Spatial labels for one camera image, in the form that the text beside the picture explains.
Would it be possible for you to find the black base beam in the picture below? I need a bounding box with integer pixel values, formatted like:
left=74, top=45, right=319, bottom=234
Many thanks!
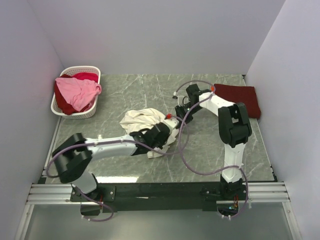
left=69, top=181, right=251, bottom=217

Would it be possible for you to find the aluminium frame rail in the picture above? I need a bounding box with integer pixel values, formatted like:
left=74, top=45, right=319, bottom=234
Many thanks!
left=17, top=112, right=300, bottom=240

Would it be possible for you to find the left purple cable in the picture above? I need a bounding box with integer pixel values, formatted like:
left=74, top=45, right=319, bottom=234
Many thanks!
left=46, top=113, right=191, bottom=222

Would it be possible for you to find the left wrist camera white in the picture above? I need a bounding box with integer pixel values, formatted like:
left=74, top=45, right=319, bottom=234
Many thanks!
left=163, top=113, right=181, bottom=131

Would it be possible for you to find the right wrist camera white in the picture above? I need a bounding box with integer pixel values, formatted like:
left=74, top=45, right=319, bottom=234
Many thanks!
left=172, top=91, right=185, bottom=107

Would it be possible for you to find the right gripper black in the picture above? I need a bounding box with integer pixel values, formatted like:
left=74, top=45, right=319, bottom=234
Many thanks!
left=175, top=102, right=203, bottom=129

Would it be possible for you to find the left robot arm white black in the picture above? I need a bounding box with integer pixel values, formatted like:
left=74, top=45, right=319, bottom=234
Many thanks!
left=47, top=118, right=179, bottom=201

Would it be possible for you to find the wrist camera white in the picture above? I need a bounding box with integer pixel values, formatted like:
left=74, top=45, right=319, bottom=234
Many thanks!
left=172, top=91, right=185, bottom=107
left=163, top=113, right=181, bottom=131

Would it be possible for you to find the pink t-shirt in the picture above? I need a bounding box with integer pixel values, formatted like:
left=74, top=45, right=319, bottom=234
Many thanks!
left=55, top=77, right=102, bottom=112

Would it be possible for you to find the cream white t-shirt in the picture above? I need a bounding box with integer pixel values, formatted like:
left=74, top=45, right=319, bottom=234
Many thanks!
left=119, top=108, right=179, bottom=159

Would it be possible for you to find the folded maroon t-shirt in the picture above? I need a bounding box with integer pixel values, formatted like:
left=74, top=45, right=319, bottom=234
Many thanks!
left=214, top=83, right=261, bottom=120

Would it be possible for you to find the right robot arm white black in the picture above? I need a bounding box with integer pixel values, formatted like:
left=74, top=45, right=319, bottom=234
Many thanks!
left=175, top=84, right=252, bottom=200

